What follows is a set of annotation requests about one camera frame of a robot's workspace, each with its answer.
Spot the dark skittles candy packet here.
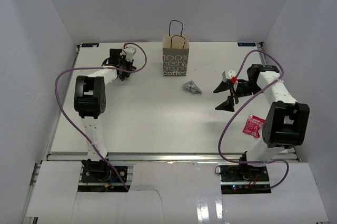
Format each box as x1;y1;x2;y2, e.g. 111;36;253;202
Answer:
118;75;127;81

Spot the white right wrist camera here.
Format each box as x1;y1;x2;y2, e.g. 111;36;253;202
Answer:
222;70;236;82

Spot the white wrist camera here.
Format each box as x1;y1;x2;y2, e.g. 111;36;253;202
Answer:
222;70;236;82
122;46;136;62

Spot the silver foil snack packet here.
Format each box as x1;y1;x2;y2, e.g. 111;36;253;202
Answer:
182;80;202;94

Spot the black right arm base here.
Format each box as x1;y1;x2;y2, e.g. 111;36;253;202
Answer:
215;165;269;182

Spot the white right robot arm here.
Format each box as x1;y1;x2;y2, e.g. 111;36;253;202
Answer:
214;62;310;181

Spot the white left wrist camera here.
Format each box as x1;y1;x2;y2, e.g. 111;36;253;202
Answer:
122;46;136;62

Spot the pink candy pouch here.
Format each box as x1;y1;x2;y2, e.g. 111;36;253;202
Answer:
242;114;265;138

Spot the grey paper coffee bag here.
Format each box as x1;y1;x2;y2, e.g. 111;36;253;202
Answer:
162;20;190;77

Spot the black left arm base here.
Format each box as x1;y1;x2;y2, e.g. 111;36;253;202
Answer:
81;159;128;183

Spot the aluminium front rail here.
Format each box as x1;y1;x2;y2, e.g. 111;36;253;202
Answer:
46;152;300;162

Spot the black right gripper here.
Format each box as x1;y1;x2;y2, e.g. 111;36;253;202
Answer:
214;81;264;112

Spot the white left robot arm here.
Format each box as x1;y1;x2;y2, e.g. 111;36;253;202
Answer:
74;47;136;161

